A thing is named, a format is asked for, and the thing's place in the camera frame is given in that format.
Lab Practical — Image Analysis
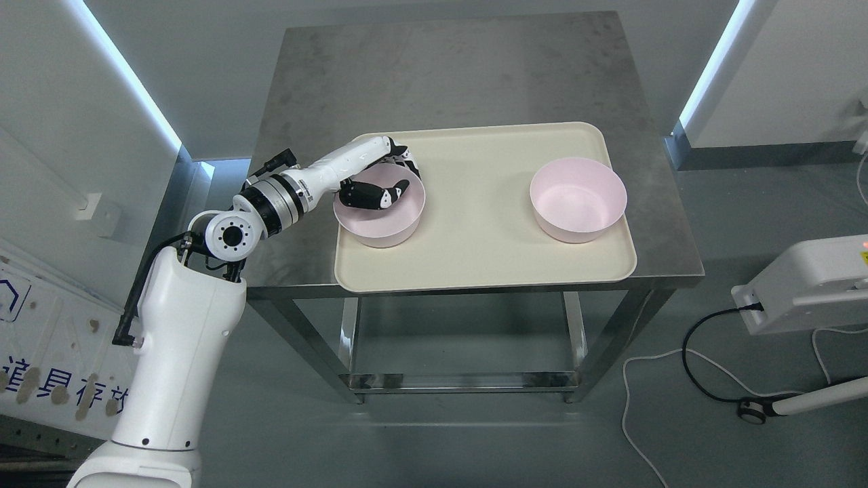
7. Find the steel table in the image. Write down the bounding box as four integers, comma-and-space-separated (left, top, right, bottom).
245, 12, 705, 404

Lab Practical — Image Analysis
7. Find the white stand leg with caster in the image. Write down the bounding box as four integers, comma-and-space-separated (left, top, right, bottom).
736, 377, 867, 424

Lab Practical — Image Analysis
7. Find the white wall bracket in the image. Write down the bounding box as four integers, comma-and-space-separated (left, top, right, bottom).
73, 192, 122, 239

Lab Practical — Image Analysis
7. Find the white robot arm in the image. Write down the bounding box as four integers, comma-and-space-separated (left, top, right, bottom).
68, 149, 311, 487

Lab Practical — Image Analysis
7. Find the pink bowl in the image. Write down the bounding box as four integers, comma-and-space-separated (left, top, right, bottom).
334, 163, 426, 248
529, 157, 627, 243

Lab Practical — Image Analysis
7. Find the black cable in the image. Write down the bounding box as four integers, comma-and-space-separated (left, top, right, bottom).
682, 306, 801, 405

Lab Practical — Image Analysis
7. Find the white device stand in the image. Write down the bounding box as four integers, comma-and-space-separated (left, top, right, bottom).
731, 235, 867, 336

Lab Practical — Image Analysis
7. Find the white cable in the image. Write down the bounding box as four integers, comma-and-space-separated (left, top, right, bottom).
621, 325, 835, 488

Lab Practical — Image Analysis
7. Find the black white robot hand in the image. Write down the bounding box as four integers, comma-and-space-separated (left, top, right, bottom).
290, 136, 421, 211

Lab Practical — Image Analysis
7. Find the metal shelf rack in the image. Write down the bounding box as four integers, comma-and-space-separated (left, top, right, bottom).
1, 415, 104, 487

